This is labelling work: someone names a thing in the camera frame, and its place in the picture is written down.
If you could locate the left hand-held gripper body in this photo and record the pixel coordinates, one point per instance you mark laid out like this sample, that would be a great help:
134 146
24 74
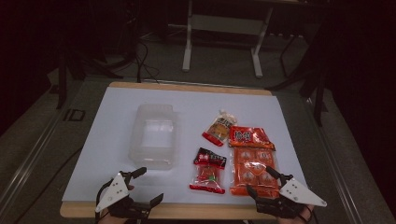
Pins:
115 189

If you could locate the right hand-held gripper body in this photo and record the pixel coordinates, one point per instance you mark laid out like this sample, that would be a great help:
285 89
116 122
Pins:
295 193

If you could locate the large orange snack packet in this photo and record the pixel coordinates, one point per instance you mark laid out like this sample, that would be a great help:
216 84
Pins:
252 155

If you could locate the clear plastic container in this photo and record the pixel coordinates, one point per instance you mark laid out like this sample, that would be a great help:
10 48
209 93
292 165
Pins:
154 137

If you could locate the red and black snack packet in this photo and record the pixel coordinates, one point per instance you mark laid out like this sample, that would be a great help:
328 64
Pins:
208 174

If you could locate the person's right hand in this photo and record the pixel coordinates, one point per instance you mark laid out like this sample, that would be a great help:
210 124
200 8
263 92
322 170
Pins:
295 220

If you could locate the person's left hand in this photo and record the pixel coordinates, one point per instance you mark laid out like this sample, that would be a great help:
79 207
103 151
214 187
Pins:
112 219

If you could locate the white table mat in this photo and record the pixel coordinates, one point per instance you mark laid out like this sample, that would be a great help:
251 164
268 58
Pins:
109 130

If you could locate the small clear orange snack packet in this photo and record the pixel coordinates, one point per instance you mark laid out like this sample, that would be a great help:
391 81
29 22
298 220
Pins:
219 129

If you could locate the black metal stand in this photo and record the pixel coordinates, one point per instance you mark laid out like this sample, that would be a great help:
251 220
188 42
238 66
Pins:
319 99

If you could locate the grey metal floor rail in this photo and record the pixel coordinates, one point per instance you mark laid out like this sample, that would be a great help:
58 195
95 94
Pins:
28 161
334 161

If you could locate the black floor socket frame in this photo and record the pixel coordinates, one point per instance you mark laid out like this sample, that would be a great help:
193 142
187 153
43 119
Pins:
74 114

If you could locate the white metal table frame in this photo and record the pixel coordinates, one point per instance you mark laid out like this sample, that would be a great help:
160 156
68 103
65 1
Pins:
224 25

